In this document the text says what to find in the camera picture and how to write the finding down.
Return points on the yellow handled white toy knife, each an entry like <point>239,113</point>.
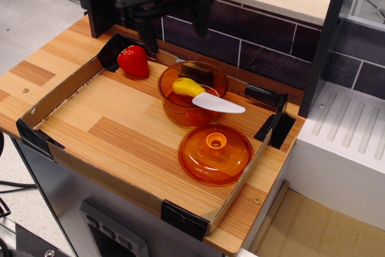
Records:
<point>202,99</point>

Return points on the orange transparent pot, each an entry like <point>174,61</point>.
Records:
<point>179,108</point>

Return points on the cardboard fence with black tape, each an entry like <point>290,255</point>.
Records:
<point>111,127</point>

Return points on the orange transparent pot lid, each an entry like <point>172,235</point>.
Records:
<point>215,154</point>

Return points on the red toy strawberry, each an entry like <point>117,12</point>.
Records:
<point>133,60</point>

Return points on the white toy sink drainboard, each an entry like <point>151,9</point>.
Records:
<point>338,157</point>

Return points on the grey oven control panel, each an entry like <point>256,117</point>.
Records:
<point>109,236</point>

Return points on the dark grey vertical post right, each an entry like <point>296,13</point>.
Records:
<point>319,71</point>

